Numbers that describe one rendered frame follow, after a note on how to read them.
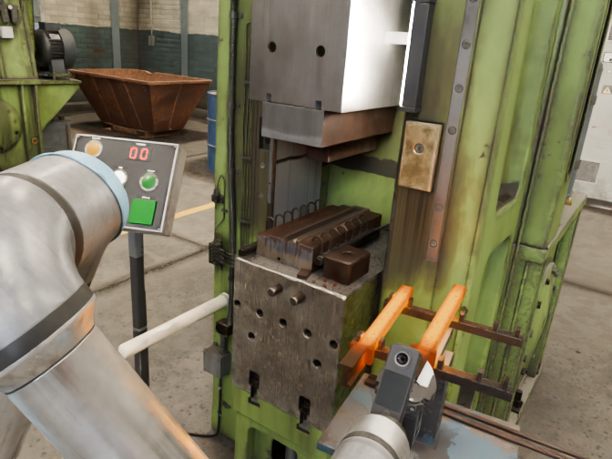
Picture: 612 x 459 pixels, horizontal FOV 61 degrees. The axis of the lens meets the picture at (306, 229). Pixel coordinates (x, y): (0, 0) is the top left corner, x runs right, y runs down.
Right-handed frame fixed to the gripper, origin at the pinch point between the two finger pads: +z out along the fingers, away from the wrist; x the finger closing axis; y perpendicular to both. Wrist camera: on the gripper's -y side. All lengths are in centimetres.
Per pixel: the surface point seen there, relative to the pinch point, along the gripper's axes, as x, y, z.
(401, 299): -11.4, 4.3, 29.0
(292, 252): -47, 7, 43
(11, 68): -486, 3, 275
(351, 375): -11.1, 6.4, -2.3
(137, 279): -105, 32, 42
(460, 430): 7.8, 31.2, 26.3
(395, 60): -33, -47, 68
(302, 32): -50, -52, 43
